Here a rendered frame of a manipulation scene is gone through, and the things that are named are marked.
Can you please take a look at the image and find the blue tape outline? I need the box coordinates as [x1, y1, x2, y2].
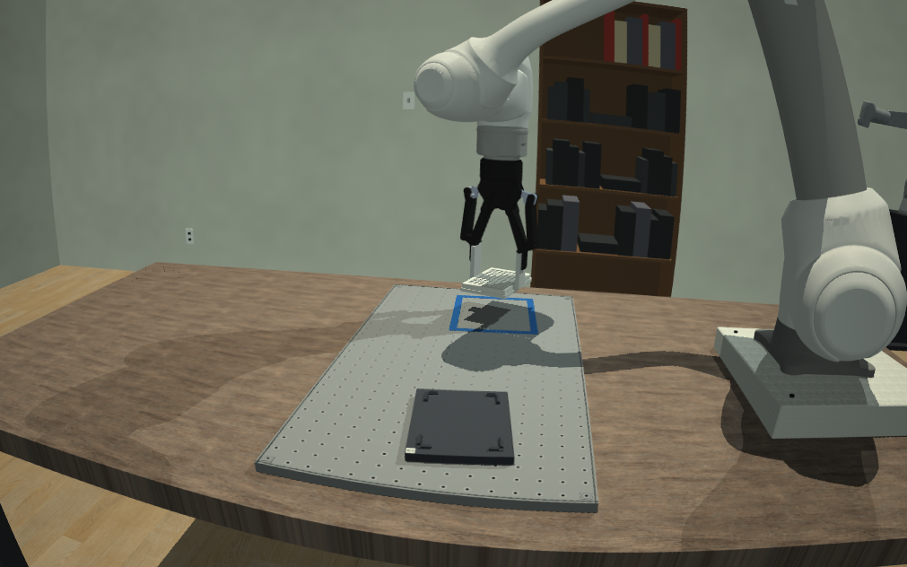
[449, 295, 538, 335]

